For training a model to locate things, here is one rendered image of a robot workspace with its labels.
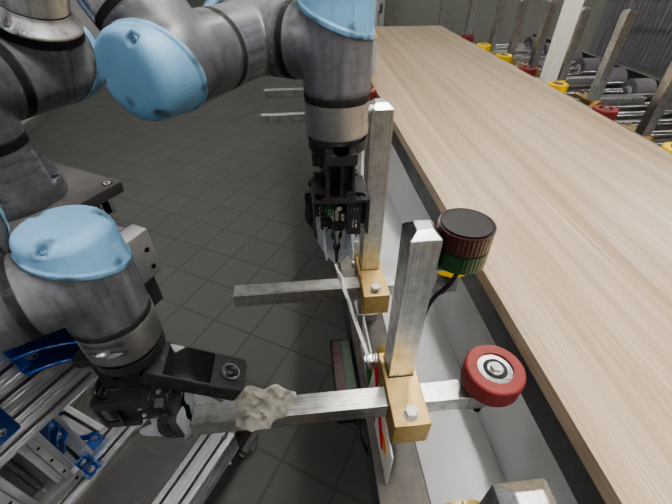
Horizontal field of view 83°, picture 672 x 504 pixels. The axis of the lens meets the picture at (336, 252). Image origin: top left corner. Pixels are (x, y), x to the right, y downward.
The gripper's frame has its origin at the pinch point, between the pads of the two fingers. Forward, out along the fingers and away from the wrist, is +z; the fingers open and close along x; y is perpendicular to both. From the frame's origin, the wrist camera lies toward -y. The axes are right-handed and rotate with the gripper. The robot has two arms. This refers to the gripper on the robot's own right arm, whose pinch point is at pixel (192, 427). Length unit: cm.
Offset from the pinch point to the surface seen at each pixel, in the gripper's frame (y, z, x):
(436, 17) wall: -244, 40, -643
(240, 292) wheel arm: -4.8, -1.6, -24.5
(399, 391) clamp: -29.3, -4.5, 0.1
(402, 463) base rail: -31.0, 12.5, 3.1
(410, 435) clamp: -30.0, -1.7, 5.0
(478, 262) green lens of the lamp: -35.6, -26.8, -1.1
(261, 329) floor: 5, 83, -85
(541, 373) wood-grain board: -49.0, -6.9, 0.7
